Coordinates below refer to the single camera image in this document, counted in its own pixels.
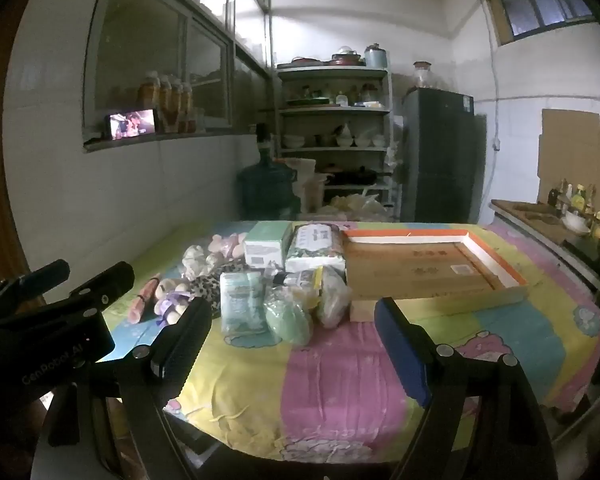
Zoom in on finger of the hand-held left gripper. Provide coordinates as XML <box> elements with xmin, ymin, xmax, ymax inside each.
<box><xmin>0</xmin><ymin>259</ymin><xmax>72</xmax><ymax>318</ymax></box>
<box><xmin>0</xmin><ymin>261</ymin><xmax>136</xmax><ymax>331</ymax></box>

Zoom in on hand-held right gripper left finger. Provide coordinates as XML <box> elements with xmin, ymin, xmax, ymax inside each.
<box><xmin>47</xmin><ymin>297</ymin><xmax>213</xmax><ymax>480</ymax></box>

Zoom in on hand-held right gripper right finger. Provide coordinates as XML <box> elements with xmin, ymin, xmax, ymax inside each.
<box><xmin>375</xmin><ymin>297</ymin><xmax>561</xmax><ymax>480</ymax></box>

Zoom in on pink plush toy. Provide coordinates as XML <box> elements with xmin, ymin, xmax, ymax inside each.
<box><xmin>130</xmin><ymin>274</ymin><xmax>162</xmax><ymax>325</ymax></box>

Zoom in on leopard print cloth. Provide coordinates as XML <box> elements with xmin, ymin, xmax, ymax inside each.
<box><xmin>187</xmin><ymin>274</ymin><xmax>223</xmax><ymax>311</ymax></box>

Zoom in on white plush toy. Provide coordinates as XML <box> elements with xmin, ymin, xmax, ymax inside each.
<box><xmin>182</xmin><ymin>245</ymin><xmax>212</xmax><ymax>278</ymax></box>

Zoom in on cardboard box with orange rim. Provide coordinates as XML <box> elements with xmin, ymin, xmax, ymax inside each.
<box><xmin>342</xmin><ymin>229</ymin><xmax>531</xmax><ymax>323</ymax></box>

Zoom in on clear plastic bag with fabric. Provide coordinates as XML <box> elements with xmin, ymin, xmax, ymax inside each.
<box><xmin>316</xmin><ymin>265</ymin><xmax>353</xmax><ymax>330</ymax></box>

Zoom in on pink sponge puffs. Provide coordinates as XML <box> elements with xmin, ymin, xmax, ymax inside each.
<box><xmin>210</xmin><ymin>232</ymin><xmax>248</xmax><ymax>266</ymax></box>

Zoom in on green plush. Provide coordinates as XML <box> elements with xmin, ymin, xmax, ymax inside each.
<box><xmin>264</xmin><ymin>285</ymin><xmax>315</xmax><ymax>347</ymax></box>

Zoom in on colourful cartoon tablecloth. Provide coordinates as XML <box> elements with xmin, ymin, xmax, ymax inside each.
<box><xmin>100</xmin><ymin>217</ymin><xmax>600</xmax><ymax>463</ymax></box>

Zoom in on mint green tissue box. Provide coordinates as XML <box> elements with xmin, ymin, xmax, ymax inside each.
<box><xmin>243</xmin><ymin>221</ymin><xmax>293</xmax><ymax>267</ymax></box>

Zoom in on floral tissue pack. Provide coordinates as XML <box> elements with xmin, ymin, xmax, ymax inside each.
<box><xmin>285</xmin><ymin>224</ymin><xmax>347</xmax><ymax>275</ymax></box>

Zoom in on phone with lit screen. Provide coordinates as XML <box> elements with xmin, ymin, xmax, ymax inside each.
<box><xmin>105</xmin><ymin>108</ymin><xmax>158</xmax><ymax>141</ymax></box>

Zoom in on pile of plastic bags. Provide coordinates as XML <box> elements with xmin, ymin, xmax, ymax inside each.
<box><xmin>325</xmin><ymin>192</ymin><xmax>396</xmax><ymax>221</ymax></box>

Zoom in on large blue water jug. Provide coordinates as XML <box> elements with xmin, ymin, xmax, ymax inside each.
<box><xmin>237</xmin><ymin>157</ymin><xmax>301</xmax><ymax>221</ymax></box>

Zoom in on black wok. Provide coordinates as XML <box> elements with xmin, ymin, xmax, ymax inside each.
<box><xmin>330</xmin><ymin>167</ymin><xmax>391</xmax><ymax>186</ymax></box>

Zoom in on wooden kitchen counter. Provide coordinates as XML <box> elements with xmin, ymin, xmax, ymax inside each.
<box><xmin>490</xmin><ymin>199</ymin><xmax>600</xmax><ymax>311</ymax></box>

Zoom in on white sack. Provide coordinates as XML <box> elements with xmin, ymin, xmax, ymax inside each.
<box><xmin>282</xmin><ymin>157</ymin><xmax>331</xmax><ymax>211</ymax></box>

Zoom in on dark refrigerator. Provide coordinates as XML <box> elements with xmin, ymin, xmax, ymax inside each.
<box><xmin>402</xmin><ymin>87</ymin><xmax>488</xmax><ymax>223</ymax></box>

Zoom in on black water jug pump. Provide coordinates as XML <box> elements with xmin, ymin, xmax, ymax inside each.
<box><xmin>255</xmin><ymin>122</ymin><xmax>273</xmax><ymax>161</ymax></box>

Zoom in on black counter stove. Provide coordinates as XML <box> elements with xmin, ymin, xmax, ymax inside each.
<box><xmin>562</xmin><ymin>235</ymin><xmax>600</xmax><ymax>273</ymax></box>

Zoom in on white bowl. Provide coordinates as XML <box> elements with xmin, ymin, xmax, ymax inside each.
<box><xmin>562</xmin><ymin>210</ymin><xmax>592</xmax><ymax>233</ymax></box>

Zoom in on glass sliding window cabinet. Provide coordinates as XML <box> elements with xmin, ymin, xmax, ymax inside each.
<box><xmin>82</xmin><ymin>0</ymin><xmax>273</xmax><ymax>153</ymax></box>

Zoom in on row of condiment bottles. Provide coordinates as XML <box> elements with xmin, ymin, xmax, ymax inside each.
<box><xmin>547</xmin><ymin>177</ymin><xmax>600</xmax><ymax>221</ymax></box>

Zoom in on white metal shelf rack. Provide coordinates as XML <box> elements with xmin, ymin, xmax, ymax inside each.
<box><xmin>275</xmin><ymin>62</ymin><xmax>398</xmax><ymax>221</ymax></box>

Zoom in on glass jar with red lid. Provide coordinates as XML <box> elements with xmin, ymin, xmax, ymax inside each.
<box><xmin>412</xmin><ymin>61</ymin><xmax>433</xmax><ymax>91</ymax></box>

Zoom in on red pot with glass lid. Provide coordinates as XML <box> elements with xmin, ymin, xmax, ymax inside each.
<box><xmin>330</xmin><ymin>46</ymin><xmax>366</xmax><ymax>66</ymax></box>

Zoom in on barred window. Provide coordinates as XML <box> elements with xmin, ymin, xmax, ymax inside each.
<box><xmin>480</xmin><ymin>0</ymin><xmax>596</xmax><ymax>43</ymax></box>

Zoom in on cardboard sheet on wall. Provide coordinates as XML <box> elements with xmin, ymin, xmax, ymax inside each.
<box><xmin>537</xmin><ymin>109</ymin><xmax>600</xmax><ymax>196</ymax></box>

